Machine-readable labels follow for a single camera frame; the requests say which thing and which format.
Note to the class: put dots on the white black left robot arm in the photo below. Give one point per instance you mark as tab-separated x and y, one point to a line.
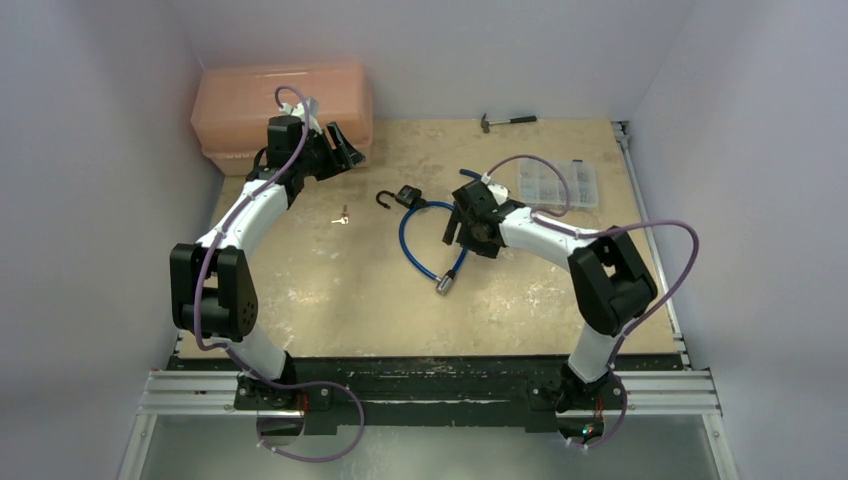
213	295

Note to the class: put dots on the small black handled hammer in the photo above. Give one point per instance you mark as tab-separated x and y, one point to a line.
487	124

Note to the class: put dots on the blue handled pliers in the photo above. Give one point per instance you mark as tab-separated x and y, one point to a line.
470	174

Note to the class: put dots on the black lock body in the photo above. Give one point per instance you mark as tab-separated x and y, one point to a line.
407	196

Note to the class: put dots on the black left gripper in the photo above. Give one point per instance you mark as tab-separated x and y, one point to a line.
340	158

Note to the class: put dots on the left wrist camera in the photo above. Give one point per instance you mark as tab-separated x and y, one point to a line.
306	112

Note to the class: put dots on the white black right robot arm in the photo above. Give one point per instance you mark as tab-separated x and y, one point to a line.
611	282

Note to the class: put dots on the small silver keys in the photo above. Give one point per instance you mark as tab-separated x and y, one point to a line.
343	218

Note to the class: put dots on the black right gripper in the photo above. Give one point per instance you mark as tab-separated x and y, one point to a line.
460	216

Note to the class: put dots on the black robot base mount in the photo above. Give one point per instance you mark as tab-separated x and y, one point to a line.
446	391

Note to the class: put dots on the orange plastic toolbox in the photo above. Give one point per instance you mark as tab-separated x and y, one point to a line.
233	106

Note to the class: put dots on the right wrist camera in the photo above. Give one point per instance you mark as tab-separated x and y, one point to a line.
499	192

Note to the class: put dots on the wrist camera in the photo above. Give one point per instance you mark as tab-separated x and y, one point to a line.
499	192
306	112

